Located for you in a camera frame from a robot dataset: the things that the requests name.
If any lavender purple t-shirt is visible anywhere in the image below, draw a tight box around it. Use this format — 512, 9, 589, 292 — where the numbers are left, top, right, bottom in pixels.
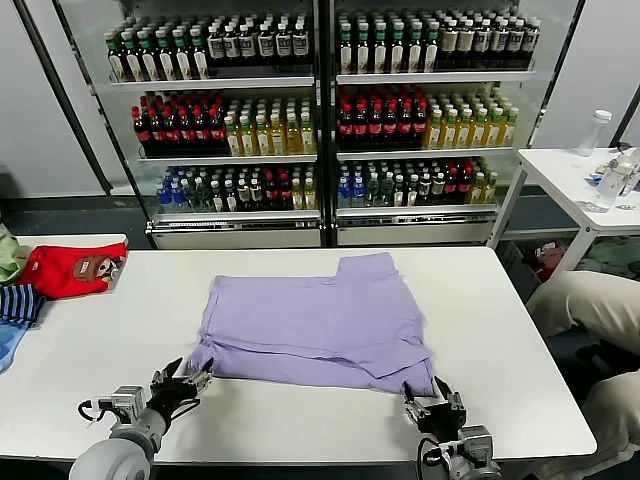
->
185, 252, 435, 399

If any dark plastic crate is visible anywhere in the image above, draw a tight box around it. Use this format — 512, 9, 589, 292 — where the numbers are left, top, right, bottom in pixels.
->
497, 239, 544, 304

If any red clothes pile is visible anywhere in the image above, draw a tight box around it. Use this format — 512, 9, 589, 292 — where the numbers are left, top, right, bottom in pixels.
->
522, 241, 569, 281

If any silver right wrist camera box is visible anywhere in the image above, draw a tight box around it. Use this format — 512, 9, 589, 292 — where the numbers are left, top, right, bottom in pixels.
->
457, 424, 497, 459

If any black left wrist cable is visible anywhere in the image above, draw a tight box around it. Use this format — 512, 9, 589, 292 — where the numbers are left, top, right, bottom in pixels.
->
77, 396, 117, 427

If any dark diagonal partition post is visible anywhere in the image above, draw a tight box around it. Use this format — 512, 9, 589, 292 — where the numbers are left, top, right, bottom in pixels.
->
13, 0, 114, 196

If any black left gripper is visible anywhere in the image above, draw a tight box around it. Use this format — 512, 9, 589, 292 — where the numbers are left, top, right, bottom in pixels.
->
147, 356, 216, 427

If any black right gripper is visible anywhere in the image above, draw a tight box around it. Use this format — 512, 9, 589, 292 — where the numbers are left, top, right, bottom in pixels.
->
402, 375, 469, 438

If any tall clear bottle white cap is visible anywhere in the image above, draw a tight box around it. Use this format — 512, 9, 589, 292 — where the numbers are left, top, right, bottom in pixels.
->
577, 109, 614, 158

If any light blue garment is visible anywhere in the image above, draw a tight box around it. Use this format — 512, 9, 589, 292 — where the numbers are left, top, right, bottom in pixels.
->
0, 319, 32, 375

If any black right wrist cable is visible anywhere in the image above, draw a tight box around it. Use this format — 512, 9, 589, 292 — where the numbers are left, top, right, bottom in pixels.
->
416, 433, 452, 479

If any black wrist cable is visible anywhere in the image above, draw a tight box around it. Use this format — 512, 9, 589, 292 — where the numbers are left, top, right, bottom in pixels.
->
416, 433, 452, 479
77, 396, 117, 427

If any white side table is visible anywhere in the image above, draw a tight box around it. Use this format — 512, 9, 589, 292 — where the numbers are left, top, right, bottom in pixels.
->
487, 147, 640, 282

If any blue striped garment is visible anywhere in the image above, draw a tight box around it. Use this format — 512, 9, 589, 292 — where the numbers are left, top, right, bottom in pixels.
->
0, 283, 47, 330

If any beverage display cabinet with bottles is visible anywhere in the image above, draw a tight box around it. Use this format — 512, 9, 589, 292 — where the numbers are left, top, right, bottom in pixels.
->
322, 0, 587, 248
52, 0, 324, 250

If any small white table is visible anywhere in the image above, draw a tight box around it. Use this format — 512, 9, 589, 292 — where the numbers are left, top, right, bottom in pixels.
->
12, 233, 130, 251

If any light green garment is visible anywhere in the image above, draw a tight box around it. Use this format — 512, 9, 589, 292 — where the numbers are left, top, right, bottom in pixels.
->
0, 222, 31, 284

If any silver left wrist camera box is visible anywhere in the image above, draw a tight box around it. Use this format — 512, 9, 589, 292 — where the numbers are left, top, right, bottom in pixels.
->
109, 384, 147, 417

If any green clothes pile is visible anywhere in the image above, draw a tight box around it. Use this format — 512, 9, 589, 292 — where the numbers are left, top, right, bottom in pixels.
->
582, 235, 640, 281

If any red cartoon print shirt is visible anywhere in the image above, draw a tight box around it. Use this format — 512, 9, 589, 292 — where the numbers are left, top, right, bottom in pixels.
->
17, 242, 129, 301

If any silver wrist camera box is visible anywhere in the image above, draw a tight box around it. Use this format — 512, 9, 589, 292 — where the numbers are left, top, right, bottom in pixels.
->
109, 384, 147, 417
457, 424, 497, 459

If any wide clear bottle white lid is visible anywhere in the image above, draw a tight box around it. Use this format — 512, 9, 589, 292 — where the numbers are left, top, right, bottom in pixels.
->
584, 154, 639, 214

